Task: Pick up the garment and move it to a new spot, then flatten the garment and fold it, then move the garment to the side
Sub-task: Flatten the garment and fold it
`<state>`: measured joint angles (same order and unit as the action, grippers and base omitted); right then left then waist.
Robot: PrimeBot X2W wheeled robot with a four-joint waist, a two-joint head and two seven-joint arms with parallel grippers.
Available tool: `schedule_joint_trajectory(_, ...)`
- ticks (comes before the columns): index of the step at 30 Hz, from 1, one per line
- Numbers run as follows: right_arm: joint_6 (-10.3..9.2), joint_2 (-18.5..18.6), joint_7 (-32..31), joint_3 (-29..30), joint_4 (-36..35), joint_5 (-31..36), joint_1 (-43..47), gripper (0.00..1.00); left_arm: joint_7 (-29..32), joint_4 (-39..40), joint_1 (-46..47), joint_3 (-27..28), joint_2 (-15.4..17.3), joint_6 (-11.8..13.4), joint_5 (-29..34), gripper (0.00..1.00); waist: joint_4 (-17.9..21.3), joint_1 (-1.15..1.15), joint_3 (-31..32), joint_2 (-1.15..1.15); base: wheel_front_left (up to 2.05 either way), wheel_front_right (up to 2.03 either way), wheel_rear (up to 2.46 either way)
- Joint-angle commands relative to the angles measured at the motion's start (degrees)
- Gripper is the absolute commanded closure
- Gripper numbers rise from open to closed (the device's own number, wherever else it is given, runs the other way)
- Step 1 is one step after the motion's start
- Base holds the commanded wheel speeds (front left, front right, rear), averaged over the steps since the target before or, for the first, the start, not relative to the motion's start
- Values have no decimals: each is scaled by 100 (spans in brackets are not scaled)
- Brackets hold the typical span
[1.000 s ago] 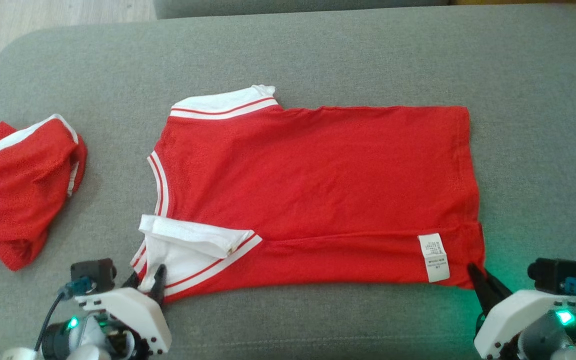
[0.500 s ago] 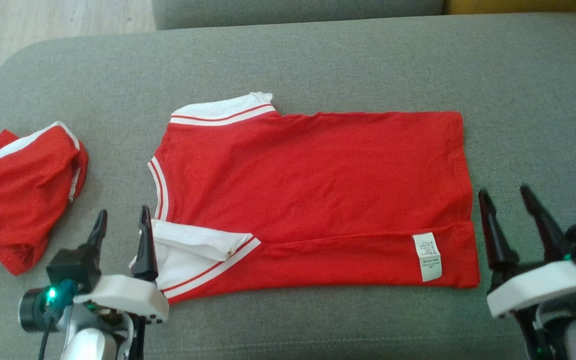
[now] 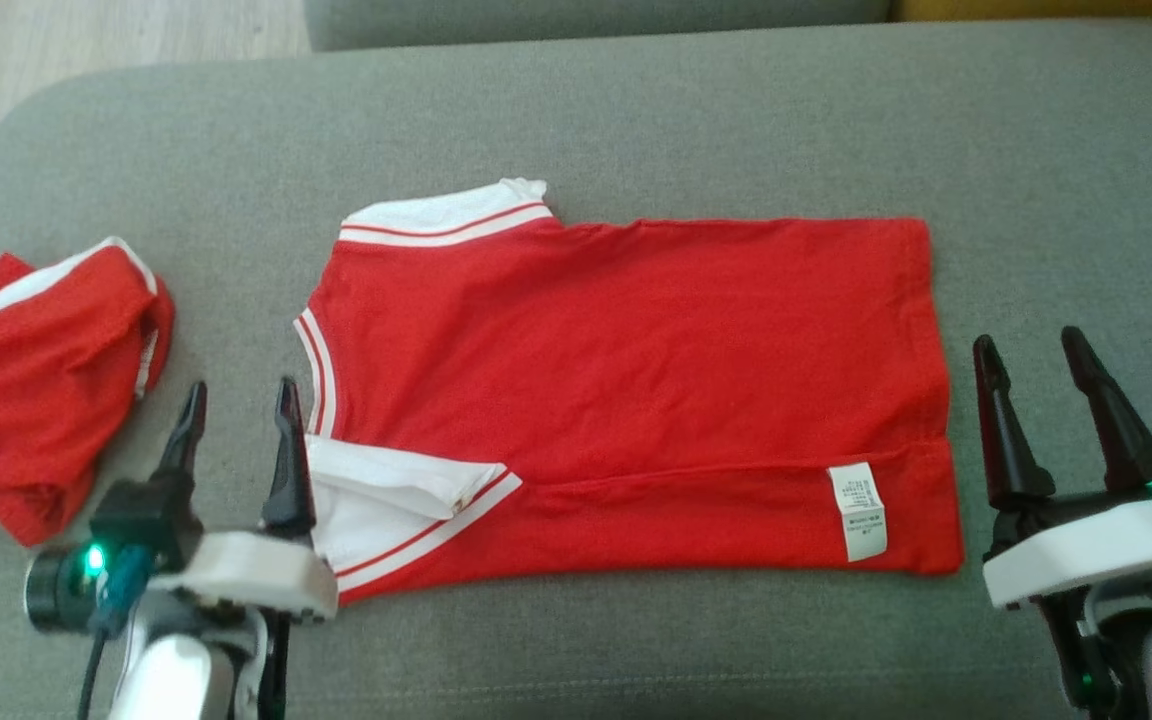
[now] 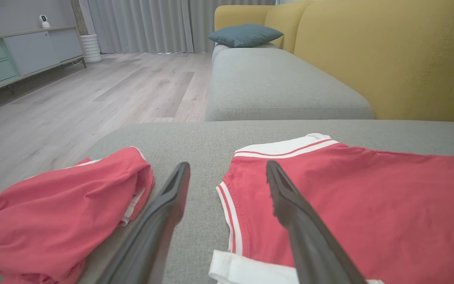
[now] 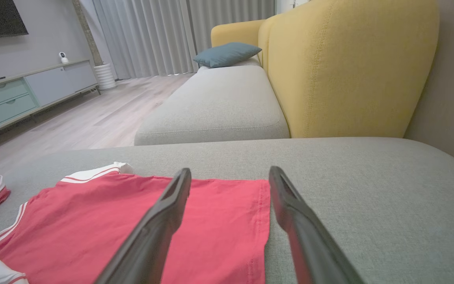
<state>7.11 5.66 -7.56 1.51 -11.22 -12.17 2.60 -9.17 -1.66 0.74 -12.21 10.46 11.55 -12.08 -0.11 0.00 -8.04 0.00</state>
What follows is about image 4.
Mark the grey sofa seat cushion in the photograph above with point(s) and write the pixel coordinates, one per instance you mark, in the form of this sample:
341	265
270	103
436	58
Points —
274	83

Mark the blue-green throw pillow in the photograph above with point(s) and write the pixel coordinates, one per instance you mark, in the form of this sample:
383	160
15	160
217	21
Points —
244	35

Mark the small yellow sofa back cushion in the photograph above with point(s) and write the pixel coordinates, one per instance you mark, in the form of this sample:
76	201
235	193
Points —
286	21

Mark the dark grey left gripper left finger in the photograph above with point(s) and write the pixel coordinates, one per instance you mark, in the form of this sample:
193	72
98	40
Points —
152	236

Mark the grey low tv cabinet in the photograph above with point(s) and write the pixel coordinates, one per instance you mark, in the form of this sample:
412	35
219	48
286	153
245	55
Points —
38	49

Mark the large yellow sofa back cushion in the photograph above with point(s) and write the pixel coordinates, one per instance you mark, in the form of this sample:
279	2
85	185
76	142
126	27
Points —
388	59

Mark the white ribbed plant pot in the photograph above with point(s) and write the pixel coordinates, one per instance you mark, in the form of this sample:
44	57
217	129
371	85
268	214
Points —
91	49

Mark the yellow sofa armrest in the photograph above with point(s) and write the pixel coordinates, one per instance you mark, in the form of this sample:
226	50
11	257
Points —
239	15

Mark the red garment with white trim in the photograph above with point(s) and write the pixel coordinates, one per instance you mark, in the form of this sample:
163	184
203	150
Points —
53	213
369	205

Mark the grey pleated curtain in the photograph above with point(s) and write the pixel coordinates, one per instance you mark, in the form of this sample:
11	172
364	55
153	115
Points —
140	23

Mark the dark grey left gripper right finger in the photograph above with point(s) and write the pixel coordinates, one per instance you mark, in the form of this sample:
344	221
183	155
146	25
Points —
309	244

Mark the small white security camera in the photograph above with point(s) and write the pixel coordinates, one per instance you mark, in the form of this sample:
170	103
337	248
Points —
44	21

